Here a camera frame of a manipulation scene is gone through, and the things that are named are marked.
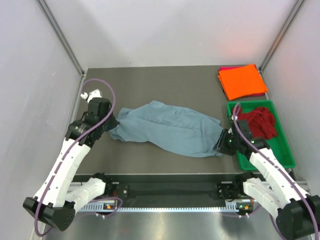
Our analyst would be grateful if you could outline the grey-blue t-shirt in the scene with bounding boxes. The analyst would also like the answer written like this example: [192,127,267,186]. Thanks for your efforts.
[109,100,223,158]

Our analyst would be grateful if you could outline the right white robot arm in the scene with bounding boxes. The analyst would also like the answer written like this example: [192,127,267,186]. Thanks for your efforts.
[214,116,320,240]

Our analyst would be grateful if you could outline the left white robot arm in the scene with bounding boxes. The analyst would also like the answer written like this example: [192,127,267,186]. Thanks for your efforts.
[22,97,119,231]

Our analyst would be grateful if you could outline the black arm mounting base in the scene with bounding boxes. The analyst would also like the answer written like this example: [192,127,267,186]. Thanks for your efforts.
[74,172,253,202]

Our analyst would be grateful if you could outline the dark red t-shirt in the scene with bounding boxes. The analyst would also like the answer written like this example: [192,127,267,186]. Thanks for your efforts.
[237,106,278,140]

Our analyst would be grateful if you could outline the green plastic tray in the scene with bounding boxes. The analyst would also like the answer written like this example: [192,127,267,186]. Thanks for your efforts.
[240,100,296,169]

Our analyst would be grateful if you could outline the folded orange t-shirt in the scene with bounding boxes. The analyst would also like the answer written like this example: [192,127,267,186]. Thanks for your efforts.
[217,64,269,101]

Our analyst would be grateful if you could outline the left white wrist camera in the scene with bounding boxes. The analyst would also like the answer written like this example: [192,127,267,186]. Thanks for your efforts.
[80,89,103,104]

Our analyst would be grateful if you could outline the slotted grey cable duct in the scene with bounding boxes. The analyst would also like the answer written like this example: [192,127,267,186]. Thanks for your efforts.
[79,201,254,213]

